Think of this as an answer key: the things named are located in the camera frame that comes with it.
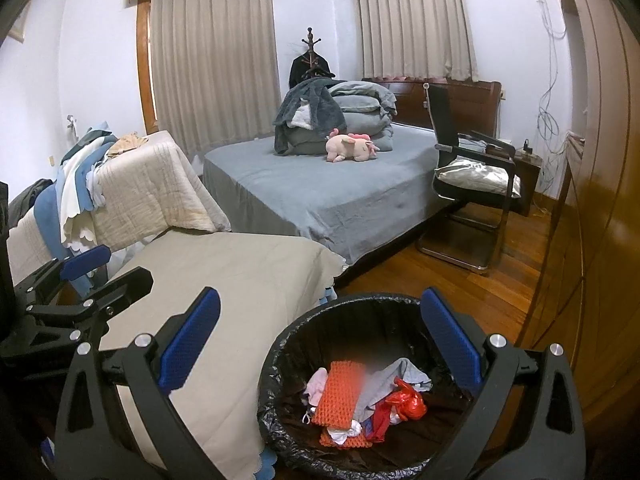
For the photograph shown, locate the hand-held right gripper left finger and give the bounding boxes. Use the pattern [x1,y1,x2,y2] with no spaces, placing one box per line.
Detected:
[54,286,223,480]

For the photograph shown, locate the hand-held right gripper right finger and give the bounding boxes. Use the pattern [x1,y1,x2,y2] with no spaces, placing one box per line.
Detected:
[420,286,586,480]

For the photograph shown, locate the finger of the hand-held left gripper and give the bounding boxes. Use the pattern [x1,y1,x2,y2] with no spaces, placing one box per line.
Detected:
[27,266,153,335]
[12,244,113,311]

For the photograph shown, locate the red plastic bag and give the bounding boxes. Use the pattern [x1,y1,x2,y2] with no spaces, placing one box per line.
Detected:
[385,379,428,423]

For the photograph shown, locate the grey knit cloth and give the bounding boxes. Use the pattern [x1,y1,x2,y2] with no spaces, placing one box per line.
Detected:
[357,357,433,421]

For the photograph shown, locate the black lined waste bin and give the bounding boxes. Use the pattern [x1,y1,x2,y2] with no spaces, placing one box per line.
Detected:
[256,292,481,478]

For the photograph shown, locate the red knit glove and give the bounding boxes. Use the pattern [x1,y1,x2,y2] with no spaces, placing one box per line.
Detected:
[370,400,401,443]

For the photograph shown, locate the orange mesh pad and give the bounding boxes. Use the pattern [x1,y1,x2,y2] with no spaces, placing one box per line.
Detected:
[311,360,373,453]

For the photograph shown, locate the white cloth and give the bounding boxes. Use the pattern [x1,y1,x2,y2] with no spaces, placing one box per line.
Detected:
[327,417,363,446]

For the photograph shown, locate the cream scalloped cloth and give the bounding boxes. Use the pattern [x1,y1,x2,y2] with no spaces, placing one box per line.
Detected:
[60,142,108,253]

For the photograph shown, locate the dark blue cloth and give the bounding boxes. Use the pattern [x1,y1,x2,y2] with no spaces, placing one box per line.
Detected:
[32,180,101,301]

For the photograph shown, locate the black garment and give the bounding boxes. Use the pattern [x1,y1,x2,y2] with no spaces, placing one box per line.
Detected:
[7,177,53,223]

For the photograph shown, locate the beige quilt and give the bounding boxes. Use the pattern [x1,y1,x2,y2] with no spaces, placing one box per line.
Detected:
[7,130,232,281]

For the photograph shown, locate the tan crumpled cloth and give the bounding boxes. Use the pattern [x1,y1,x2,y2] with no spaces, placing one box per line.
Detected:
[105,132,148,158]

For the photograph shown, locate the silver cushion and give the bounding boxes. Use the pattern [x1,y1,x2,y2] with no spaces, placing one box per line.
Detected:
[435,157,521,198]

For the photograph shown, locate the dark wooden nightstand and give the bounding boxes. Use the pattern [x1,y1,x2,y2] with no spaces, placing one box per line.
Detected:
[470,132,543,218]

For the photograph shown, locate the bed with grey sheet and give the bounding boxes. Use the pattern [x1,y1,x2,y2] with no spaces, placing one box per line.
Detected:
[200,122,461,266]

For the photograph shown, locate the pink plush toy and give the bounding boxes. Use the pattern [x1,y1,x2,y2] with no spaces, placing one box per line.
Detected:
[325,129,381,163]

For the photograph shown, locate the black metal chair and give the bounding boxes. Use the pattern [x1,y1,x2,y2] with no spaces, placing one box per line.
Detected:
[417,82,521,276]

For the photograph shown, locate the dark grey pillow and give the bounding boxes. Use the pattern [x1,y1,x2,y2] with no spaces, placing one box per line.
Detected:
[280,127,336,156]

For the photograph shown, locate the wooden wardrobe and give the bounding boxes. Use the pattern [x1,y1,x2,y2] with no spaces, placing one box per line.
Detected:
[515,0,640,461]

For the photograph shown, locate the wooden headboard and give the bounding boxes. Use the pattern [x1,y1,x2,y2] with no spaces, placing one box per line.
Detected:
[362,77,502,141]

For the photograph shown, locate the wide beige curtain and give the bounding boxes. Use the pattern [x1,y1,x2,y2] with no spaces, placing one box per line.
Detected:
[149,0,282,156]

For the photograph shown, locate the grey folded duvet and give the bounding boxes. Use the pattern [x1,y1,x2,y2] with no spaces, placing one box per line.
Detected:
[327,80,398,153]

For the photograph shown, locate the dark grey fleece blanket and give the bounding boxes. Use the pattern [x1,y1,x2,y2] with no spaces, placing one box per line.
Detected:
[273,80,348,156]

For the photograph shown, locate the dark hanging jacket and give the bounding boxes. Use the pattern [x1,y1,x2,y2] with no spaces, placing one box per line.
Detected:
[289,52,335,88]

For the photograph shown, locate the wooden coat rack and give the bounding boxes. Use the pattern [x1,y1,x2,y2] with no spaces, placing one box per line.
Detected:
[300,27,323,78]

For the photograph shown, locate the narrow beige curtain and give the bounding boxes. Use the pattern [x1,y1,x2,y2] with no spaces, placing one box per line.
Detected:
[356,0,478,83]

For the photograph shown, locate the wooden window frame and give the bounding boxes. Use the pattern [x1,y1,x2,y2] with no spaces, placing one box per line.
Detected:
[132,0,158,136]

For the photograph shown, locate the hanging wall cables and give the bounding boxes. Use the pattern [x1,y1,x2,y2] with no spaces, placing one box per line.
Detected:
[530,0,571,196]

